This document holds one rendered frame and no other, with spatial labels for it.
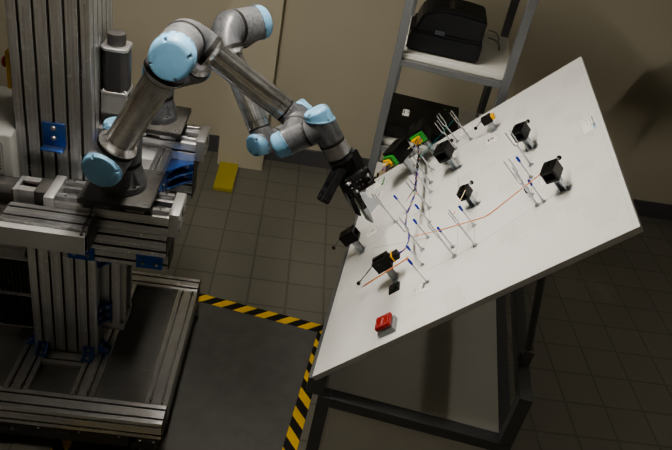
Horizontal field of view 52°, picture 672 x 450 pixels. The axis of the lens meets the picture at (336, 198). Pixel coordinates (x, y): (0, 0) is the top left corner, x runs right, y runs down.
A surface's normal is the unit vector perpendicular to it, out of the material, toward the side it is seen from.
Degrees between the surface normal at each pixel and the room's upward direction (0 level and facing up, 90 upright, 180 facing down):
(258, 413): 0
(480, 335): 0
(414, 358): 0
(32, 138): 90
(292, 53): 90
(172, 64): 83
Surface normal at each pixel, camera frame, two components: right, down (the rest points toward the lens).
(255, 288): 0.17, -0.83
